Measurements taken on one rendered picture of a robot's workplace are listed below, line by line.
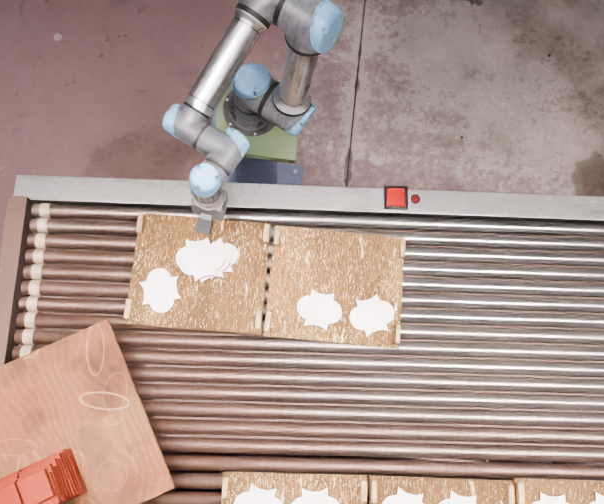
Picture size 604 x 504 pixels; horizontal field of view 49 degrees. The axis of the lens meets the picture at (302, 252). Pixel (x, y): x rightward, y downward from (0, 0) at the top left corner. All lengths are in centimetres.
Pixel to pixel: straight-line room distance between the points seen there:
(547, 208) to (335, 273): 73
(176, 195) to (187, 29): 151
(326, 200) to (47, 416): 104
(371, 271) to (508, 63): 181
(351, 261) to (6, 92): 208
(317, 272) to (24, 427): 93
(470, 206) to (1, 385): 150
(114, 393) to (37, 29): 221
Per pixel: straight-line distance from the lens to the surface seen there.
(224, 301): 204
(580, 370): 223
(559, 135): 352
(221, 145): 170
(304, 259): 207
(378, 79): 341
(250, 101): 208
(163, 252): 210
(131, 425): 194
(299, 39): 174
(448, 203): 221
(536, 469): 216
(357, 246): 209
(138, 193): 220
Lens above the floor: 294
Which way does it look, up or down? 75 degrees down
